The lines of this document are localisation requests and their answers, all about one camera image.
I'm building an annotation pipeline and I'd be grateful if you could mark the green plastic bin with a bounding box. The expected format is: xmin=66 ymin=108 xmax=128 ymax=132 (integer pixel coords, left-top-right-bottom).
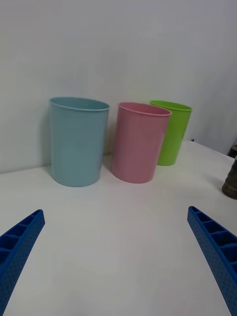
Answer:
xmin=150 ymin=100 xmax=193 ymax=166

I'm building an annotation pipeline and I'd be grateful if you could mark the dark drink bottle black cap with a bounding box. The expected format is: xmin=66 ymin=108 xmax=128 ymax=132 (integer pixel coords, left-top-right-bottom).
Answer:
xmin=221 ymin=144 xmax=237 ymax=199

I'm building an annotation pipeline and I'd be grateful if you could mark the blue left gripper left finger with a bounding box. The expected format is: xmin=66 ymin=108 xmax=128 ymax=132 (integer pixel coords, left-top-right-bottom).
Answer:
xmin=0 ymin=209 xmax=46 ymax=316

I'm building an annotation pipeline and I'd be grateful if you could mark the pale blue plastic bin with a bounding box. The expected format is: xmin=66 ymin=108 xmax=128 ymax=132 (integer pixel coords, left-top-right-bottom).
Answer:
xmin=48 ymin=96 xmax=111 ymax=188

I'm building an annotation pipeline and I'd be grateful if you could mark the pink plastic bin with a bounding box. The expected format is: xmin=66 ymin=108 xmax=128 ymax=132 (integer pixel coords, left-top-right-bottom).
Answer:
xmin=110 ymin=102 xmax=172 ymax=184

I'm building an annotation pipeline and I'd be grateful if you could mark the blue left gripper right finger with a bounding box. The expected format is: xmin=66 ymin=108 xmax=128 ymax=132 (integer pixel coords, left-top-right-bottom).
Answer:
xmin=187 ymin=205 xmax=237 ymax=316

